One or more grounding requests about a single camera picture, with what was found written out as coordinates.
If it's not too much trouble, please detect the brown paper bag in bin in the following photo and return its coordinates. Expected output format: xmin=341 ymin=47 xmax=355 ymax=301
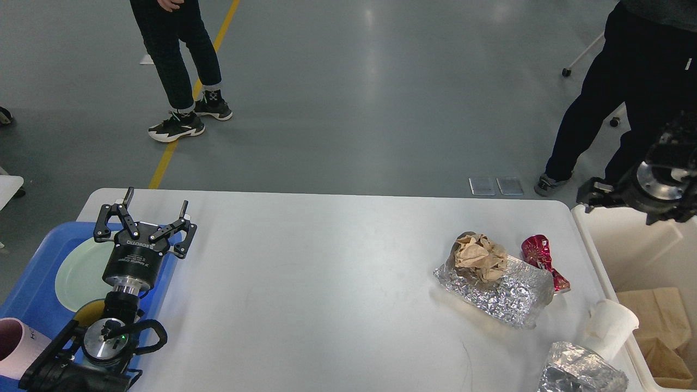
xmin=616 ymin=287 xmax=692 ymax=353

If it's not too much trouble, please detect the brown paper ball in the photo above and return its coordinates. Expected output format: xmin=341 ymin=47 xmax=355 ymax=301
xmin=453 ymin=232 xmax=508 ymax=282

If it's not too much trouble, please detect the small foil wrapper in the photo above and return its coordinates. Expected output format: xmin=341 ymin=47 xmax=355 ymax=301
xmin=537 ymin=341 xmax=629 ymax=391

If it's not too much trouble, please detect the white paper cup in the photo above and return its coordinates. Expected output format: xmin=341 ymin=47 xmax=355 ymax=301
xmin=578 ymin=299 xmax=639 ymax=362

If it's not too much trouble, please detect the light green plate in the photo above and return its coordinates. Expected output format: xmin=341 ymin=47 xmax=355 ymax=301
xmin=54 ymin=238 xmax=114 ymax=312

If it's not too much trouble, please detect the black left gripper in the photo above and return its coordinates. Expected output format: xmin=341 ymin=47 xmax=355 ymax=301
xmin=93 ymin=187 xmax=198 ymax=292

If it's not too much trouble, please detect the pink ribbed mug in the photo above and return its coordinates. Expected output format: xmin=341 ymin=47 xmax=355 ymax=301
xmin=1 ymin=317 xmax=52 ymax=381

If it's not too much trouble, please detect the person in black right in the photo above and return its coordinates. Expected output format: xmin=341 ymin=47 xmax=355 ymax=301
xmin=534 ymin=1 xmax=696 ymax=197

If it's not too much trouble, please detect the white office chair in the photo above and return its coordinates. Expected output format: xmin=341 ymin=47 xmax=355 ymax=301
xmin=560 ymin=32 xmax=626 ymax=127

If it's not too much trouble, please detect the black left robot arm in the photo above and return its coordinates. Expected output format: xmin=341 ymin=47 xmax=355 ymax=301
xmin=19 ymin=188 xmax=197 ymax=391

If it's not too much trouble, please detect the teal mug yellow inside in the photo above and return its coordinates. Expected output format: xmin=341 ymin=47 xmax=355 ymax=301
xmin=73 ymin=299 xmax=108 ymax=358

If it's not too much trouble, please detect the person in black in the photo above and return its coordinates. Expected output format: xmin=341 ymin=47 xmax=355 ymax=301
xmin=0 ymin=107 xmax=14 ymax=126
xmin=534 ymin=1 xmax=696 ymax=197

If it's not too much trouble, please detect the person in black left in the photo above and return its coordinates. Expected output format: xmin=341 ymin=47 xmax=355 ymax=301
xmin=0 ymin=107 xmax=14 ymax=126

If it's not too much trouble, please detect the white side table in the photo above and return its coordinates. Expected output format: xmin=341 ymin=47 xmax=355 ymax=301
xmin=1 ymin=167 xmax=26 ymax=209

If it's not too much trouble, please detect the brown paper bag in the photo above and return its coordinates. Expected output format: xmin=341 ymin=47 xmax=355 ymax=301
xmin=616 ymin=287 xmax=692 ymax=353
xmin=636 ymin=336 xmax=694 ymax=389

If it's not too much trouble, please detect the red shiny wrapper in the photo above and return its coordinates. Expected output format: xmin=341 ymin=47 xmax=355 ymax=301
xmin=521 ymin=234 xmax=571 ymax=295

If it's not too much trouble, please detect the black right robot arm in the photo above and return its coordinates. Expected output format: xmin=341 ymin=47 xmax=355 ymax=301
xmin=577 ymin=111 xmax=696 ymax=225

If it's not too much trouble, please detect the beige plastic bin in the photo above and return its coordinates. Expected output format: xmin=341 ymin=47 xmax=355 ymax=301
xmin=572 ymin=205 xmax=696 ymax=374

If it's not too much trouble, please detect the aluminium foil sheet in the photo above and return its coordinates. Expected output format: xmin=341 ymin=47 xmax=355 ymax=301
xmin=433 ymin=231 xmax=554 ymax=329

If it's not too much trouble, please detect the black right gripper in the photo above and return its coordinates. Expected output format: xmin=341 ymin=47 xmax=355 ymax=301
xmin=577 ymin=162 xmax=696 ymax=225

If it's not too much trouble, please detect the blue plastic tray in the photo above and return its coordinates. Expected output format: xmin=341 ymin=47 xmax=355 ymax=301
xmin=2 ymin=222 xmax=176 ymax=391

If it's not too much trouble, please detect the person with black sneakers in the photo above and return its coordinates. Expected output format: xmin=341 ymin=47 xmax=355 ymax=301
xmin=129 ymin=1 xmax=233 ymax=143

